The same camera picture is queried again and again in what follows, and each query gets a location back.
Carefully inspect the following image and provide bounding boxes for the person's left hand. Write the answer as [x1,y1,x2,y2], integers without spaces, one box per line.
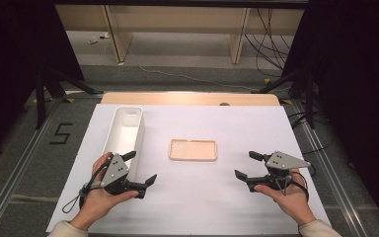
[69,151,140,231]

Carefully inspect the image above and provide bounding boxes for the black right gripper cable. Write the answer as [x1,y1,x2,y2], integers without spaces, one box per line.
[289,170,310,201]

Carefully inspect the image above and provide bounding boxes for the light wooden desk frame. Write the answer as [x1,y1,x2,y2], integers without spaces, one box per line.
[54,4,305,65]

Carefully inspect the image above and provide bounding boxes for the white plastic storage bin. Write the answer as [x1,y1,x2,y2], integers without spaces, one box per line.
[102,105,146,182]

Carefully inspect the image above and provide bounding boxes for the aluminium floor rail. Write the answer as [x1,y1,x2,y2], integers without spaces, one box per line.
[0,98,63,237]
[292,98,369,237]

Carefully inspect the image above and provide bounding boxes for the black curtain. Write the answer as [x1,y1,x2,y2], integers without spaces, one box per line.
[280,0,379,228]
[0,0,86,162]

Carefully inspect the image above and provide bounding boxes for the beige phone case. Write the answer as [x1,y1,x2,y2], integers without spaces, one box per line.
[168,138,219,162]

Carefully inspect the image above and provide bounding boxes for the black tripod stand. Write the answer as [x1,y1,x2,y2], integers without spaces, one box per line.
[251,67,317,130]
[34,67,105,130]

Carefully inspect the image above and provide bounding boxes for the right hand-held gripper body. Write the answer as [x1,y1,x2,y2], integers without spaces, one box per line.
[247,150,312,194]

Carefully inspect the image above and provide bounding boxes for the white table cover sheet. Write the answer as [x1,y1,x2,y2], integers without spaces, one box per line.
[45,103,332,235]

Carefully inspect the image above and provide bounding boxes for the black floor cables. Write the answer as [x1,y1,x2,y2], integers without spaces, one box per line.
[287,112,335,156]

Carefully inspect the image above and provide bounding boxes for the white floor cable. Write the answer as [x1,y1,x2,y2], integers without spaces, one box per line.
[126,47,255,92]

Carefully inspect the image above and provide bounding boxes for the person's right hand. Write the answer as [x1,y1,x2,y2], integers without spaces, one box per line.
[254,168,317,226]

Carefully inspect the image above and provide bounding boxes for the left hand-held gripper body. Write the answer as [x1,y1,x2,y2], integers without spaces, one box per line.
[100,153,147,199]

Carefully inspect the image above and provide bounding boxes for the bundle of black hanging cables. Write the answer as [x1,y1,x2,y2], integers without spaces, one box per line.
[245,8,292,78]

